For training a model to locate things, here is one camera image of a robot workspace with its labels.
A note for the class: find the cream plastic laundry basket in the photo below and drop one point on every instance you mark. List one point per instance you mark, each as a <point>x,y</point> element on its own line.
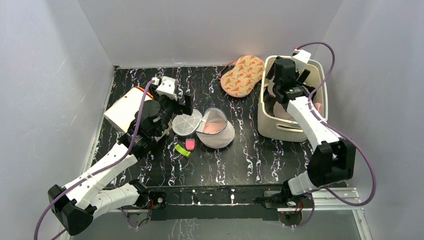
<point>284,129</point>

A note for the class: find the white orange cylindrical container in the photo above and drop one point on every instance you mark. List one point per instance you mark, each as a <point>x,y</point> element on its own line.
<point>123,111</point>

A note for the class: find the pink clip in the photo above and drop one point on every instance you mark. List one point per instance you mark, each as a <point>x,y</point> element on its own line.
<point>190,144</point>

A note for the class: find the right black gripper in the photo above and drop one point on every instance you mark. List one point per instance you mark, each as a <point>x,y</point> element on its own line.
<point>291,89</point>

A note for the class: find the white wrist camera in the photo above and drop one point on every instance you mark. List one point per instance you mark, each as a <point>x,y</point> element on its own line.
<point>166,86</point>
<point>300,58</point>

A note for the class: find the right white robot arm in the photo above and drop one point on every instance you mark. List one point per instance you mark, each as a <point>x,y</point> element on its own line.
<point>333,157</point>

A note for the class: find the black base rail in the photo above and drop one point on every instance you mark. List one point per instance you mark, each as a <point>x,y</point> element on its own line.
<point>223,202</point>

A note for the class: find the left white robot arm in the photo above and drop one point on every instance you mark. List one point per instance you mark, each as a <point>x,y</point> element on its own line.
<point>79,202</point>

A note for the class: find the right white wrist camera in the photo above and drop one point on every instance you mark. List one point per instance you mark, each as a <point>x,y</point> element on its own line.
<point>300,58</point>

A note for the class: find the green clip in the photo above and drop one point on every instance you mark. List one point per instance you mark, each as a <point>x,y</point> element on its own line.
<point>181,150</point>

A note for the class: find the white mesh laundry bag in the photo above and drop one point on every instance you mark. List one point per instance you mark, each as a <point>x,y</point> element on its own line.
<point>212,127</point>

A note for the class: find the floral orange mesh bag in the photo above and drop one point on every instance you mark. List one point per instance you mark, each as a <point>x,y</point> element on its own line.
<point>240,81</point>

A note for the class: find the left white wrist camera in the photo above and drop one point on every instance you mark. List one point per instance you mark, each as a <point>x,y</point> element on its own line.
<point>166,86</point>

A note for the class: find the beige bra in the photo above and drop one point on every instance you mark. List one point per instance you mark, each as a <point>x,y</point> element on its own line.
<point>278,110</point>

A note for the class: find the pink garment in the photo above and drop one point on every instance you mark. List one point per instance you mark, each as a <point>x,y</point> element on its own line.
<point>318,106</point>

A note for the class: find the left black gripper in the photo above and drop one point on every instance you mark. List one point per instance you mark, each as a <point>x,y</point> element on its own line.
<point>186,109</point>

